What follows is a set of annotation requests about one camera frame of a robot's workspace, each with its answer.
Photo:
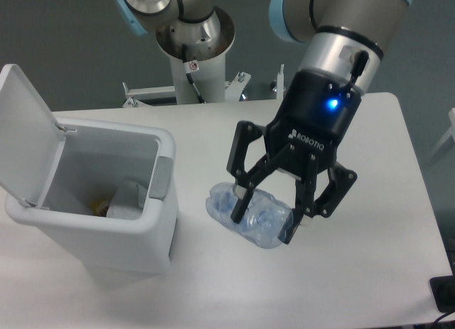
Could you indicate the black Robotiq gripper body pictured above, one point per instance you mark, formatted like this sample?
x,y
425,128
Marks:
x,y
314,116

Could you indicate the crushed clear plastic bottle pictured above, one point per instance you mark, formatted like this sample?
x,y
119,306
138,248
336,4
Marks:
x,y
263,220

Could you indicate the clear plastic wrapper bag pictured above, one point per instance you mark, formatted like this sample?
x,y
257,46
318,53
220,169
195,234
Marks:
x,y
128,201

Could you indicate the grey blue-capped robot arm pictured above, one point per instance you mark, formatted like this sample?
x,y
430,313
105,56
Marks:
x,y
286,172

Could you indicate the white plastic trash can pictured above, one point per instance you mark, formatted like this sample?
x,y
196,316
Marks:
x,y
95,161

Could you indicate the yellow blue trash in can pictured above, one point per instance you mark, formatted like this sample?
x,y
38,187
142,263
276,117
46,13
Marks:
x,y
99,208

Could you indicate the white trash can lid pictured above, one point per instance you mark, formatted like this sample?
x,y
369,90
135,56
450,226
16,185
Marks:
x,y
32,140

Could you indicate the white furniture leg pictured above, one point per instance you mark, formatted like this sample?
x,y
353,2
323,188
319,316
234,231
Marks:
x,y
443,145

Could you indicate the black device at table edge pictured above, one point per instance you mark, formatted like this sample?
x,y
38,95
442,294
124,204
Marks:
x,y
443,292

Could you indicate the white pedestal base frame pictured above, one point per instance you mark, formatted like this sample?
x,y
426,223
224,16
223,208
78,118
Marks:
x,y
235,91

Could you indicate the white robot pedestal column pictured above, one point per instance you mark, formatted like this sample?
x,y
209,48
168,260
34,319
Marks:
x,y
196,53

